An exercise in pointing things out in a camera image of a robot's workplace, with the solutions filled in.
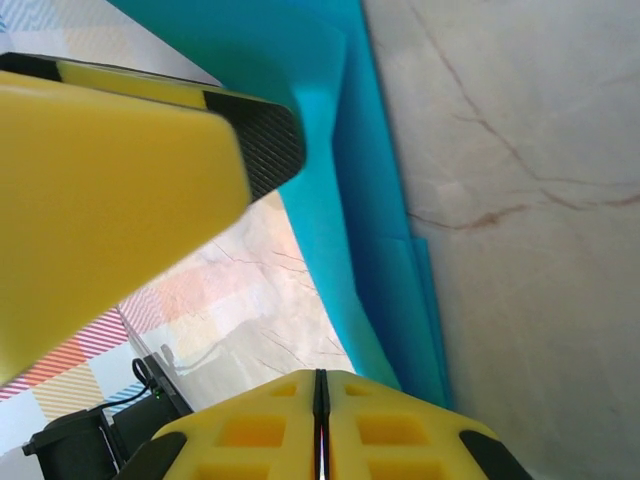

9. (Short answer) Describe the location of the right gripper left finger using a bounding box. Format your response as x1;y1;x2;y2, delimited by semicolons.
119;368;324;480

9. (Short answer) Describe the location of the blue square paper sheet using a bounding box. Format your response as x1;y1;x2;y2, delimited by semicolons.
107;0;454;409

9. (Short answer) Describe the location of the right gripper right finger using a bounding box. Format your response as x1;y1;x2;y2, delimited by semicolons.
319;368;532;480

